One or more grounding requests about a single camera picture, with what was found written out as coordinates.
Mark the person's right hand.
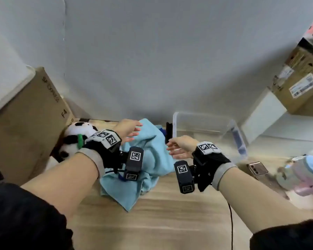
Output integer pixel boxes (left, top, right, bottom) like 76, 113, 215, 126
166, 135, 200, 160

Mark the person's left hand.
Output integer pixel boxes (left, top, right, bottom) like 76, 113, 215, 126
111, 118, 143, 145

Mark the clear plastic storage box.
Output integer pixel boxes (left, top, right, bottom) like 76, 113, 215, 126
166, 111, 248, 164

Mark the light blue towel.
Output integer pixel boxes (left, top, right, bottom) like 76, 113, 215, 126
99, 118, 177, 213

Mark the person's left forearm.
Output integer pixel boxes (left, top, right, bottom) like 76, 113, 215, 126
21, 153, 99, 222

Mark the person's right forearm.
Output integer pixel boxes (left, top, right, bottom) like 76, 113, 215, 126
218, 167, 313, 235

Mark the plain brown cardboard box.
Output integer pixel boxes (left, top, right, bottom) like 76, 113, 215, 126
0, 67, 76, 186

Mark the labelled brown cardboard box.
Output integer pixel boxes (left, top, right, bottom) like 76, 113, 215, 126
270, 36, 313, 117

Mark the panda plush toy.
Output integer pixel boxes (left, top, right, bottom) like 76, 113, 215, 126
51, 122, 98, 163

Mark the rose gold smartphone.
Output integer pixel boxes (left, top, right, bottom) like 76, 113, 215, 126
247, 161, 269, 176

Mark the white shelf unit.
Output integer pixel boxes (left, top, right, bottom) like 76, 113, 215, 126
240, 87, 313, 164

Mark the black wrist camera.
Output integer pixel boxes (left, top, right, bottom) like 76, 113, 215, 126
123, 146, 144, 182
174, 160, 195, 194

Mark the thin black cable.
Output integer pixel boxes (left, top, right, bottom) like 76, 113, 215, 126
227, 203, 234, 250

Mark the tumbler with pink handle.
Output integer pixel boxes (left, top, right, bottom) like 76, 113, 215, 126
275, 155, 313, 197

